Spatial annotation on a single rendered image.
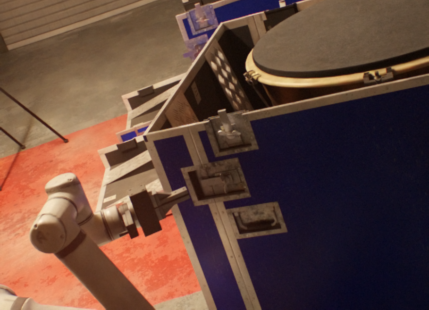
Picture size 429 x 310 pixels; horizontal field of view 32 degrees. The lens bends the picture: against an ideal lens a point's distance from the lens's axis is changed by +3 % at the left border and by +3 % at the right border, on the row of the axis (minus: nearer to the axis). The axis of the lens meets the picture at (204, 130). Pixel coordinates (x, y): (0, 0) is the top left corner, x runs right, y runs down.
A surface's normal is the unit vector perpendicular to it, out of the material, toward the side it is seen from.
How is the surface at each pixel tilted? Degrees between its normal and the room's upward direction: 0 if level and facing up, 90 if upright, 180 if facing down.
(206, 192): 90
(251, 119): 90
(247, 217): 90
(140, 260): 0
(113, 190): 2
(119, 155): 90
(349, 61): 0
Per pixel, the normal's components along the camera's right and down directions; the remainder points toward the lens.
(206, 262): -0.23, 0.44
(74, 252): 0.27, 0.12
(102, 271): 0.50, -0.10
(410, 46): -0.31, -0.88
